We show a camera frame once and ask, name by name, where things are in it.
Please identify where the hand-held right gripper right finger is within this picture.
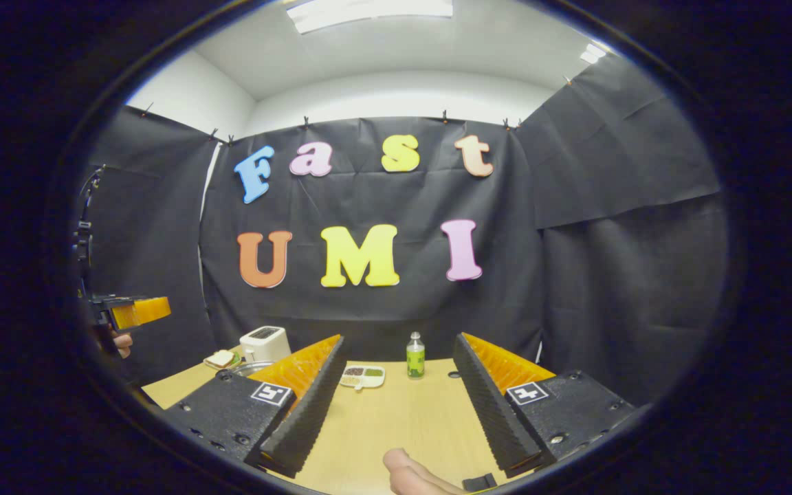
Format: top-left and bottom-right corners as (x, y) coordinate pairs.
(452, 333), (637, 475)

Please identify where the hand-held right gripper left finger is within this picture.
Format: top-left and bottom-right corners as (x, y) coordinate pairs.
(155, 335), (347, 480)

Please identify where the white divided bean dish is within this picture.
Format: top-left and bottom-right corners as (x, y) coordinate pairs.
(340, 365), (386, 391)

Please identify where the white toaster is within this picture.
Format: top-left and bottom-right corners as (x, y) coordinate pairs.
(239, 326), (292, 364)

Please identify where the small green plate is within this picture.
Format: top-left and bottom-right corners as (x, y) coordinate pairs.
(203, 351), (243, 371)

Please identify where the green tea bottle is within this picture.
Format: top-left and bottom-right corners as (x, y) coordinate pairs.
(406, 332), (426, 380)

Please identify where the black backdrop cloth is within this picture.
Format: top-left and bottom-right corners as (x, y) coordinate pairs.
(76, 55), (730, 406)

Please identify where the row of backdrop clips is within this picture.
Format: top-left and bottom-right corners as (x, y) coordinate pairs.
(140, 74), (574, 146)

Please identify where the large ceiling light panel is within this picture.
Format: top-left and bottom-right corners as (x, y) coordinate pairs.
(286, 0), (453, 34)

